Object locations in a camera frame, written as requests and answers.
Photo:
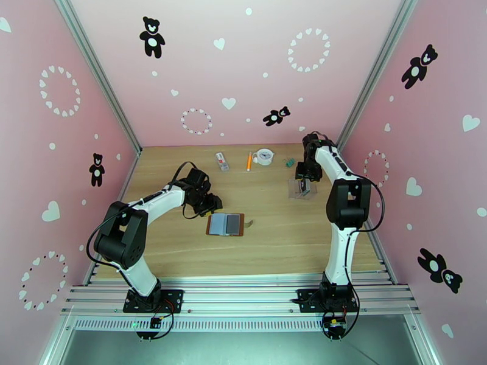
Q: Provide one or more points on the clear acrylic card box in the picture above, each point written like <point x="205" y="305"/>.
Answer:
<point x="302" y="194"/>

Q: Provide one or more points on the brown leather card holder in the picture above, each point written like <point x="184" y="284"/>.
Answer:
<point x="218" y="224"/>

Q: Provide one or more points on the black VIP card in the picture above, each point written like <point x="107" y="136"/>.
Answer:
<point x="231" y="224"/>

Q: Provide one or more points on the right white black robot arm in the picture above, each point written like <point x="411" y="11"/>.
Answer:
<point x="338" y="257"/>

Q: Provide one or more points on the green binder clip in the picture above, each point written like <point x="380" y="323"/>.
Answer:
<point x="290" y="162"/>

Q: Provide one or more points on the orange pen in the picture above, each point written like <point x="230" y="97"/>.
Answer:
<point x="249" y="161"/>

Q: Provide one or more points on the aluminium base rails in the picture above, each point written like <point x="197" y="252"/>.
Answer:
<point x="243" y="295"/>

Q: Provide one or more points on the slotted metal strip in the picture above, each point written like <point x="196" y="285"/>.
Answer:
<point x="243" y="324"/>

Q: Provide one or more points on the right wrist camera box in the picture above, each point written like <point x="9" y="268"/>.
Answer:
<point x="302" y="168"/>

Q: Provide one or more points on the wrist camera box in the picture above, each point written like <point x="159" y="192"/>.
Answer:
<point x="198" y="177"/>
<point x="302" y="168"/>

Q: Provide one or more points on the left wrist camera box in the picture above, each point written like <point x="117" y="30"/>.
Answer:
<point x="198" y="177"/>

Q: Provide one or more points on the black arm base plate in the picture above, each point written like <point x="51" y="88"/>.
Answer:
<point x="171" y="299"/>
<point x="308" y="301"/>

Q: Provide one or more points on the aluminium corner post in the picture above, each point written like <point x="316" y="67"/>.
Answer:
<point x="374" y="75"/>
<point x="97" y="75"/>

